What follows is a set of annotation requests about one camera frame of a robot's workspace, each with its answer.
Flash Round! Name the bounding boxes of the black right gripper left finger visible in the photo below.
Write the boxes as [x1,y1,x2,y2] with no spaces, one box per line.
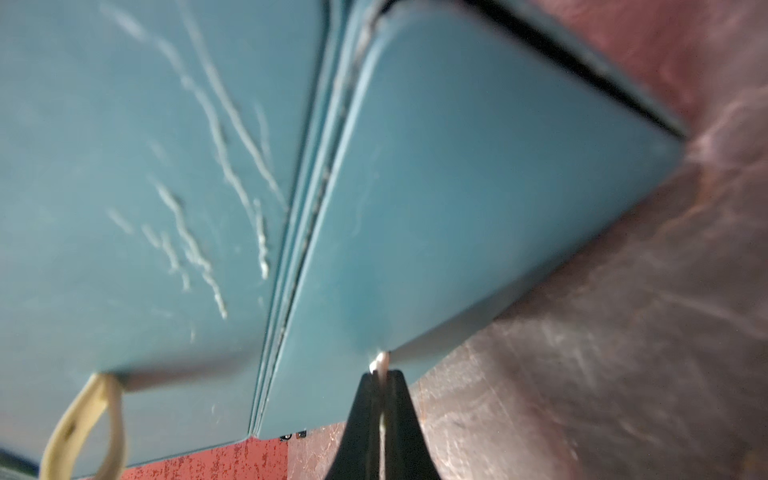
[325,373,382,480]

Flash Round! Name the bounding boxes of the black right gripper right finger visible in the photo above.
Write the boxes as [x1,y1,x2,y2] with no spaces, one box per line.
[383,370,441,480]

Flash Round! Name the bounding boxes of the teal drawer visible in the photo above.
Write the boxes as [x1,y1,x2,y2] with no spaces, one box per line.
[254,1,686,439]

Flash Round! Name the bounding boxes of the teal drawer cabinet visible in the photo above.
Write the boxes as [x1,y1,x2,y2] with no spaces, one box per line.
[1,1,392,475]

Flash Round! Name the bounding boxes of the cream upper drawer knob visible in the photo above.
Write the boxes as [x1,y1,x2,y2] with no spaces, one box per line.
[38,373,127,480]

